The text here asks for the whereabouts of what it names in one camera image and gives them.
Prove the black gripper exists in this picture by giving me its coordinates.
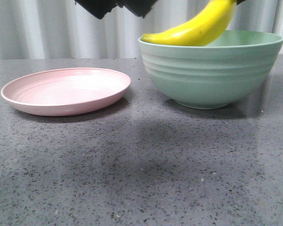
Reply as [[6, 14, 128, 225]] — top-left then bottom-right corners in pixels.
[[75, 0, 157, 19]]

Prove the green ribbed bowl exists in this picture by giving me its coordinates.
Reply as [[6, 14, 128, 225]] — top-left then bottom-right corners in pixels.
[[139, 30, 283, 109]]

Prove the yellow banana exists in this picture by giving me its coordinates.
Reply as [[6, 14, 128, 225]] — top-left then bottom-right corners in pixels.
[[141, 0, 237, 46]]

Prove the pink plate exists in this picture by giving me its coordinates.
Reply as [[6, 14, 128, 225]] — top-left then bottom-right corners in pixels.
[[1, 67, 131, 116]]

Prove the white pleated curtain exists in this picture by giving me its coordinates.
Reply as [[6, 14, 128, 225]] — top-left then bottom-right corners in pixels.
[[0, 0, 283, 60]]

